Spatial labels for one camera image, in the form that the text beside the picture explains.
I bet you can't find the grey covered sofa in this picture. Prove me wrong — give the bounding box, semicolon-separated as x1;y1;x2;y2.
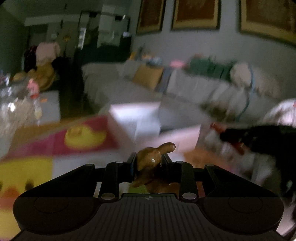
82;61;287;130

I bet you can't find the pink garment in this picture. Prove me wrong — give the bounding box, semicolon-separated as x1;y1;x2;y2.
36;42;61;66

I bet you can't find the small bottle with pink cap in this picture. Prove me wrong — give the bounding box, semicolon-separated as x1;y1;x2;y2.
26;79;43;121

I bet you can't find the gold framed picture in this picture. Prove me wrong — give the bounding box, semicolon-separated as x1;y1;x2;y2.
136;0;167;35
171;0;221;30
239;0;296;44

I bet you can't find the brown toy figurine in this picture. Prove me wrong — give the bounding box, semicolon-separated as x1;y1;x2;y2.
129;142;179;194

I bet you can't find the dark dotted garment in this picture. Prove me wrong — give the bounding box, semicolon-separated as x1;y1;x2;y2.
23;46;39;73

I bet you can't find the dark cabinet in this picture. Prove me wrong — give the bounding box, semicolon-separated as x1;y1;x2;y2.
75;43;132;66

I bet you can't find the large yellow plush toy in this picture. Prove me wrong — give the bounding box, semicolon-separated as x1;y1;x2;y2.
14;62;58;91

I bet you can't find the pink cardboard box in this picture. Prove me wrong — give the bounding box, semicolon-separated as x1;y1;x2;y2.
107;102;210;154

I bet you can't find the green cushion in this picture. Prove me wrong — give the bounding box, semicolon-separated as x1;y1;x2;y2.
188;58;234;80

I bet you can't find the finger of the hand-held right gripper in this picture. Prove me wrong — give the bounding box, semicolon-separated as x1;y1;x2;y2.
218;127;255;145

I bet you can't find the cartoon printed play mat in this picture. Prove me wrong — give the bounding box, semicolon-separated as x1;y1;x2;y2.
0;115;285;239

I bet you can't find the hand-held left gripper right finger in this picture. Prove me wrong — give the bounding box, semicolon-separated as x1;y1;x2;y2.
162;153;278;201

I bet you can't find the yellow cushion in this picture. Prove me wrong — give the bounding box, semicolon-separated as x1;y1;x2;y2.
133;65;164;91

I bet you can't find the glass jar of snacks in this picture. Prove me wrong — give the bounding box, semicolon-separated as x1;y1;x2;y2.
0;88;44;131

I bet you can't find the glass fish tank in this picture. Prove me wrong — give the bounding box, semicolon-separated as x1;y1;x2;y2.
79;11;130;48

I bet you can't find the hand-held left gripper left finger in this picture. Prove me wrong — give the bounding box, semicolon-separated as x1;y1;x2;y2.
22;152;137;201

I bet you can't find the pale blue cushion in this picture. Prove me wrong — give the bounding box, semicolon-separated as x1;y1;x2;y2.
159;68;173;92

